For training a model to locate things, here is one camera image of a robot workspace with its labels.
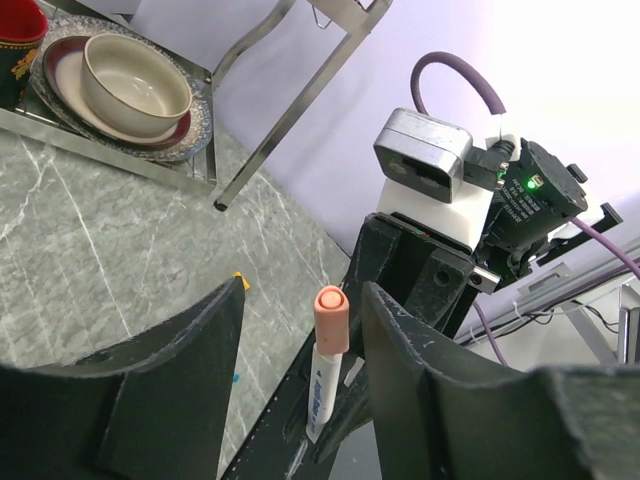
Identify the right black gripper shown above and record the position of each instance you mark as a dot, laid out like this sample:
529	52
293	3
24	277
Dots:
529	221

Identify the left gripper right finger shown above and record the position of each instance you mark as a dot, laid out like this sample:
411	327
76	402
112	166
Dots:
441	411

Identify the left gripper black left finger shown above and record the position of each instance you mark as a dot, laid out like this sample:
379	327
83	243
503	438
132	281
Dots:
151	407

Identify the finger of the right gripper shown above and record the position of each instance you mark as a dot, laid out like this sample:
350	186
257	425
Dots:
278	446

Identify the white orange-tipped marker pen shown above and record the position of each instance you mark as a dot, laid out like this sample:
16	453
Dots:
324	380

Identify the orange pen cap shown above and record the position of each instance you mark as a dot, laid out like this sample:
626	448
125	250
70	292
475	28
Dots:
331	317

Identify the yellow pen cap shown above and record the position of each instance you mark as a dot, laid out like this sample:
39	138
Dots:
245	282

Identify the steel dish rack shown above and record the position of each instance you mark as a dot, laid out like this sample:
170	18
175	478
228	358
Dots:
191	164

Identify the beige bowl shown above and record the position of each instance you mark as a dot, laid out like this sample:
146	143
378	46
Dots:
131	86

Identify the dark red plate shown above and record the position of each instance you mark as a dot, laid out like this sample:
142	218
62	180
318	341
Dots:
121	87

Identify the red black mug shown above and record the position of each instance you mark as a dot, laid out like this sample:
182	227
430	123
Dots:
23	29

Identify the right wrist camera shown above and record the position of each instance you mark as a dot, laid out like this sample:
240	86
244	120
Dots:
424	160

